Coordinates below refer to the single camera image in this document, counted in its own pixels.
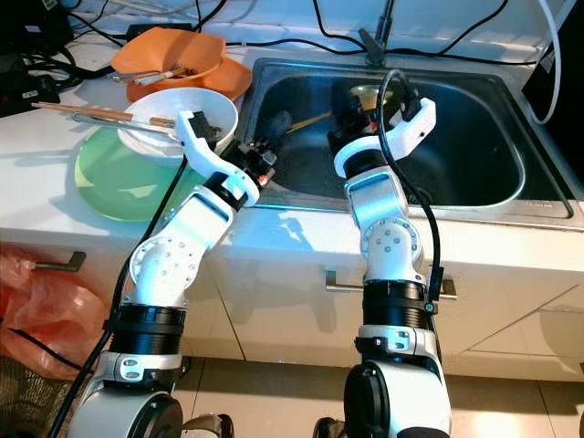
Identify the wooden chopstick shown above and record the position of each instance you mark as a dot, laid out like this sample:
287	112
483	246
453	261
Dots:
315	119
105	115
78	109

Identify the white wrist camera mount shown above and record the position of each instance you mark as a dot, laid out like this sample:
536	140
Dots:
415	123
201	151

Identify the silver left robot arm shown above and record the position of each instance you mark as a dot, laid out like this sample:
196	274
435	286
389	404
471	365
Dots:
173	265

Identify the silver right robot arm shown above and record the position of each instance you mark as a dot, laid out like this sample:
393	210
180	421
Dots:
388	246

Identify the orange plate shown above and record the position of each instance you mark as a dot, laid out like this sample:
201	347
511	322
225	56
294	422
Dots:
233	82

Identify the white sink base cabinet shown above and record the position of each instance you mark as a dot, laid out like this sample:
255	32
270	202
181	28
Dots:
283	328

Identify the metal kitchen faucet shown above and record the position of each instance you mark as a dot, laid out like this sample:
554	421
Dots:
374	46

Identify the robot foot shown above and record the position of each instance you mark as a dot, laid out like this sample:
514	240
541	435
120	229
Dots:
208	427
328	429

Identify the red plastic bag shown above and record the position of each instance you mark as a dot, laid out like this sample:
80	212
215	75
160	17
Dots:
46	319

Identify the brass sink drain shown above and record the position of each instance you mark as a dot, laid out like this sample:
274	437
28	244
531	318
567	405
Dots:
370	94

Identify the green plate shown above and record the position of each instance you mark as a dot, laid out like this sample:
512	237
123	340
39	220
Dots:
114	187

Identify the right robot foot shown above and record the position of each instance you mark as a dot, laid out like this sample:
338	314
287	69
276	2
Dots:
328	429

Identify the black power strip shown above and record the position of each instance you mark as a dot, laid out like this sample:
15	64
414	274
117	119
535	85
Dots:
27	87

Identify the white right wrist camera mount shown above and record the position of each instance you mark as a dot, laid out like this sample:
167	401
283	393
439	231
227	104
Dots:
415	123

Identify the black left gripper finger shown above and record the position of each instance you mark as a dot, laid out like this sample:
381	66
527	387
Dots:
280	125

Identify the black plug adapter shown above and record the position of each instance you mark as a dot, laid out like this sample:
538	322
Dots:
146	30

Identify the white bowl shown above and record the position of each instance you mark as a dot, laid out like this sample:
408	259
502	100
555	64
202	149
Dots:
182	99

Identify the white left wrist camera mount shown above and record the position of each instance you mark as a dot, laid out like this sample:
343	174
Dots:
201	151

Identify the black electronics box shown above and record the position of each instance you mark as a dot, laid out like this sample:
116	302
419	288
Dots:
36	23

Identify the orange bowl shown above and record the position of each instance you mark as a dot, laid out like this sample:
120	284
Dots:
160	46

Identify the black appliance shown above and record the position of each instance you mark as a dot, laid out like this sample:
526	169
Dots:
557	100

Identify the stainless steel sink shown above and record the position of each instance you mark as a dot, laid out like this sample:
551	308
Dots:
484	155

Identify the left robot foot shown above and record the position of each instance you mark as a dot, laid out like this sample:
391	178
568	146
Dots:
208	427

